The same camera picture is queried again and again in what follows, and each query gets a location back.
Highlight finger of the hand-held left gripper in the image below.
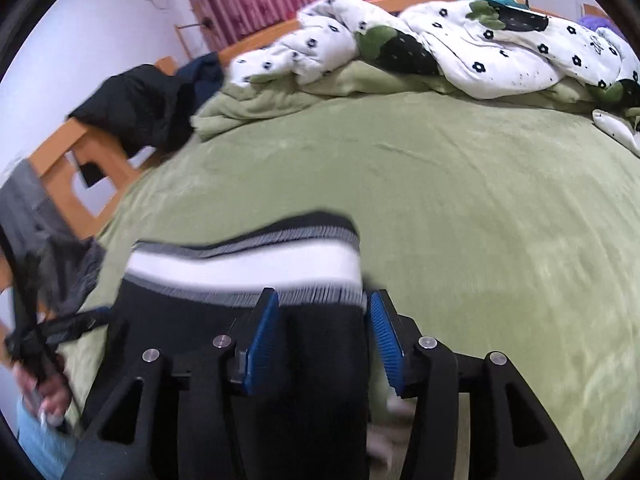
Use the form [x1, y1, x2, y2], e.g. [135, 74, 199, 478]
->
[45, 306, 113, 346]

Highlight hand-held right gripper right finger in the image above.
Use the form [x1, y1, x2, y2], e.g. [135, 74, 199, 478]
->
[367, 289, 586, 480]

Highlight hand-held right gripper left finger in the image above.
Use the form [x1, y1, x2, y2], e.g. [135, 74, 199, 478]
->
[62, 287, 281, 480]

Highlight black pants with white stripe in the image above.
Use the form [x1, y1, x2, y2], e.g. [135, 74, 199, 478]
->
[95, 212, 371, 480]

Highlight grey denim pants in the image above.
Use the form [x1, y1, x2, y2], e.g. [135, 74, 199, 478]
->
[0, 165, 108, 316]

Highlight person's left hand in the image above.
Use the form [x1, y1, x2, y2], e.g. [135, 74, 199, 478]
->
[12, 355, 73, 430]

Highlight person's light blue jeans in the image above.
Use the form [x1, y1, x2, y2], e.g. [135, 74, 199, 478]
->
[15, 397, 78, 480]

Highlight green bed sheet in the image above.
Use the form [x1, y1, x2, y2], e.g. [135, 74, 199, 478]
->
[65, 87, 640, 480]

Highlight black garment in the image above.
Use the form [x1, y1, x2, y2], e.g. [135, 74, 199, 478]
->
[70, 62, 201, 158]

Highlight navy blue garment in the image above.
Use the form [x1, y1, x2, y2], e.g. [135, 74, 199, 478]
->
[172, 52, 226, 106]

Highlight white floral green-backed quilt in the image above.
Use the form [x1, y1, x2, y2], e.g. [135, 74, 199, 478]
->
[190, 0, 640, 156]

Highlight purple cloth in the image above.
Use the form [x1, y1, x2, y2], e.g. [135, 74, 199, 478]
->
[575, 12, 613, 31]

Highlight wooden bed frame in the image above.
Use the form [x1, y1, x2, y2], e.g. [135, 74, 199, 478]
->
[0, 0, 621, 311]

